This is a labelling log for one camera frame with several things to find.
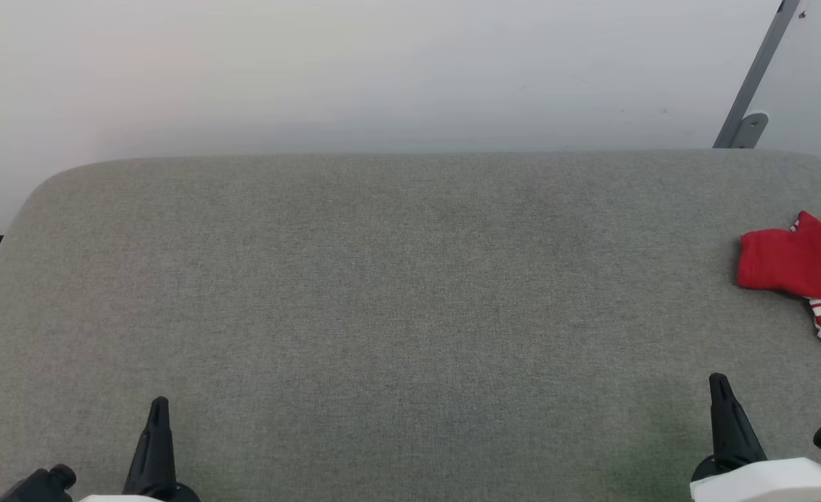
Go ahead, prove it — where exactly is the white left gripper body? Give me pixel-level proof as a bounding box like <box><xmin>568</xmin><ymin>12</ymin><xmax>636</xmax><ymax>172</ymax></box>
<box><xmin>79</xmin><ymin>482</ymin><xmax>202</xmax><ymax>502</ymax></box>

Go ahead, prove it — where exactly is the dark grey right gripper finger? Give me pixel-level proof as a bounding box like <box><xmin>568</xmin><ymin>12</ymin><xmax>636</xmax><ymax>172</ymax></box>
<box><xmin>709</xmin><ymin>372</ymin><xmax>769</xmax><ymax>471</ymax></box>

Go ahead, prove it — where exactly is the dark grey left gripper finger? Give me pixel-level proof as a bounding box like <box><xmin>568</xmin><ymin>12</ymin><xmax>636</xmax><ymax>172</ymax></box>
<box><xmin>123</xmin><ymin>396</ymin><xmax>176</xmax><ymax>497</ymax></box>

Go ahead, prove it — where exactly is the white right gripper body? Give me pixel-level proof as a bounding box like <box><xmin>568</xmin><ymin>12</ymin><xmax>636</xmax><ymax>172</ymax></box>
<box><xmin>689</xmin><ymin>455</ymin><xmax>821</xmax><ymax>502</ymax></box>

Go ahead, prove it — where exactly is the red and white basketball jersey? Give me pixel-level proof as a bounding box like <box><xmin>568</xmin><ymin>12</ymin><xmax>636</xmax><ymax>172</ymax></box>
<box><xmin>737</xmin><ymin>211</ymin><xmax>821</xmax><ymax>356</ymax></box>

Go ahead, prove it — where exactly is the grey fabric sofa cushion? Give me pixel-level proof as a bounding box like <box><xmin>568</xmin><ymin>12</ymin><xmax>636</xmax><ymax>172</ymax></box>
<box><xmin>0</xmin><ymin>148</ymin><xmax>821</xmax><ymax>502</ymax></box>

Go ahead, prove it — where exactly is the grey metal frame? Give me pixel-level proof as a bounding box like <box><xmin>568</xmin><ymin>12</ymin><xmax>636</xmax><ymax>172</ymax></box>
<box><xmin>712</xmin><ymin>0</ymin><xmax>801</xmax><ymax>149</ymax></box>

